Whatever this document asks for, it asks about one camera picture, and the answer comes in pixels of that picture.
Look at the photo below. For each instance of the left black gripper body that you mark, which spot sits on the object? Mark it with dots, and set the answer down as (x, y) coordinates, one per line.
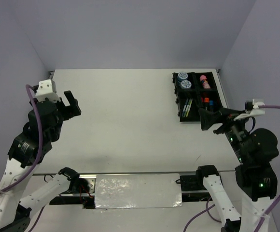
(64, 112)

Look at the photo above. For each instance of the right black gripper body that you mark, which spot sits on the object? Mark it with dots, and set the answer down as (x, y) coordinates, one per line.
(235, 129)

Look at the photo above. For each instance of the blue highlighter marker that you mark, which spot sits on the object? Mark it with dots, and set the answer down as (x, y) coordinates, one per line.
(211, 106)

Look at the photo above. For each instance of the orange highlighter marker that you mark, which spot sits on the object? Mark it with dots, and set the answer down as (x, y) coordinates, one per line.
(206, 102)

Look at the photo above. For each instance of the pink highlighter marker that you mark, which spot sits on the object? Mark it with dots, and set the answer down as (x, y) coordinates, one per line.
(202, 100)

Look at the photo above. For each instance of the yellow green pen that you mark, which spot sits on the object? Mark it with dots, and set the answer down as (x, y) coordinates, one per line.
(188, 108)

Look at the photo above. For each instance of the blue clear pen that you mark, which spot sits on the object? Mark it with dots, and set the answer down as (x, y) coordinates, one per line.
(185, 106)

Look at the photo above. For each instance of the pink glitter bottle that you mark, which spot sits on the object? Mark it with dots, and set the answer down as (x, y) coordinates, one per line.
(204, 82)

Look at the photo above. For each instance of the blue glitter jar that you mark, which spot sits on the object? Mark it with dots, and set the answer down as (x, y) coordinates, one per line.
(185, 84)
(181, 76)

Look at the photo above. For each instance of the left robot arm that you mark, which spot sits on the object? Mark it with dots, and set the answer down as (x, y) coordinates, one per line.
(26, 153)

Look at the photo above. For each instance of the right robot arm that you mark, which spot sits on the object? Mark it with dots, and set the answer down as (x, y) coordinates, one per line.
(254, 175)

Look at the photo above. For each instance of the black divided organizer tray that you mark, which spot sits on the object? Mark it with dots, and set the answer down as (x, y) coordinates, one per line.
(182, 95)

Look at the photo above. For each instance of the silver foil tape strip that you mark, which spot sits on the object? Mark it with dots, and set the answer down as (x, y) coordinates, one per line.
(137, 191)

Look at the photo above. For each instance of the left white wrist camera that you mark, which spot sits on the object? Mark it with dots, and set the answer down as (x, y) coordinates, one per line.
(47, 91)

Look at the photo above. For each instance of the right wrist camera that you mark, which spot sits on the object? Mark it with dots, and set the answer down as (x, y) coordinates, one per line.
(252, 109)

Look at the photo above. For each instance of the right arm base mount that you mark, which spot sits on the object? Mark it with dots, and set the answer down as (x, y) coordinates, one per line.
(191, 189)

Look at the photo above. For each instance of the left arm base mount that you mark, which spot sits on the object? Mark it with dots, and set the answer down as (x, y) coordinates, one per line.
(81, 191)

